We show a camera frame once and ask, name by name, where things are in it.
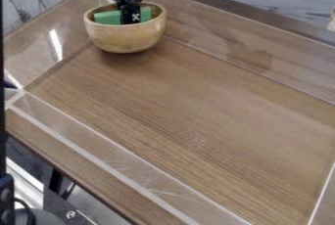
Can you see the clear acrylic tray wall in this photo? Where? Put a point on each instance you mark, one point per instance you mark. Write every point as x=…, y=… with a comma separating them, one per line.
x=208, y=131

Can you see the green rectangular block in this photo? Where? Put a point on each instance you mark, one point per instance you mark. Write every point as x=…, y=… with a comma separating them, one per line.
x=112, y=17

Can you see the light brown wooden bowl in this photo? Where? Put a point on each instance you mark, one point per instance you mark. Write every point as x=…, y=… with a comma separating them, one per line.
x=125, y=38

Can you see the black table leg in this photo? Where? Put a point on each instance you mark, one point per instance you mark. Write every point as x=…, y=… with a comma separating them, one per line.
x=55, y=181

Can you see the black metal base plate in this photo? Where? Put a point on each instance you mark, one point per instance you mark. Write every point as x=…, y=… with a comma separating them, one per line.
x=65, y=211

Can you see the blue object at edge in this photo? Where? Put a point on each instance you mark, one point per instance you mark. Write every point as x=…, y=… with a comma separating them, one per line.
x=9, y=84

